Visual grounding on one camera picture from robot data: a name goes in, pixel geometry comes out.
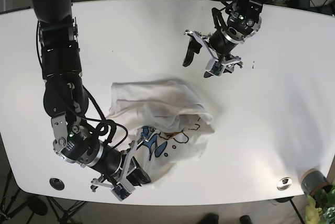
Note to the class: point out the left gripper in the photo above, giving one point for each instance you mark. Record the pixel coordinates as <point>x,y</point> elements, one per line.
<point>229,33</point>

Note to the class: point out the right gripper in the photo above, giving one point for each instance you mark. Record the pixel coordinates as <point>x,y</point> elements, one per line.
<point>77,144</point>

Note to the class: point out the white printed T-shirt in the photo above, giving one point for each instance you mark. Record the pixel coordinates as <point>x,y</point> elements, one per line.
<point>169,116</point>

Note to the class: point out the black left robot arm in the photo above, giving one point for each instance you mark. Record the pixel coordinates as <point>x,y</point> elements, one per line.
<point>243,6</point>

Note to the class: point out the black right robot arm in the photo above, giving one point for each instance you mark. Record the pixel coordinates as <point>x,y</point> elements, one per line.
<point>66,101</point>

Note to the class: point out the black table grommet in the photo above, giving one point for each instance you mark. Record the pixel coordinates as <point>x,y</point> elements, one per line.
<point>56,184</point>

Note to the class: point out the silver table grommet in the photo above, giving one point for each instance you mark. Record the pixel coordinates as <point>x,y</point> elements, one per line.
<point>284,184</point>

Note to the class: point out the grey plant pot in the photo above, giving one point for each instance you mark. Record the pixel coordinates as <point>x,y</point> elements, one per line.
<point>313,180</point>

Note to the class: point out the green potted plant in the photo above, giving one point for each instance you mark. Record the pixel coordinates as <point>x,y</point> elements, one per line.
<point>320,207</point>

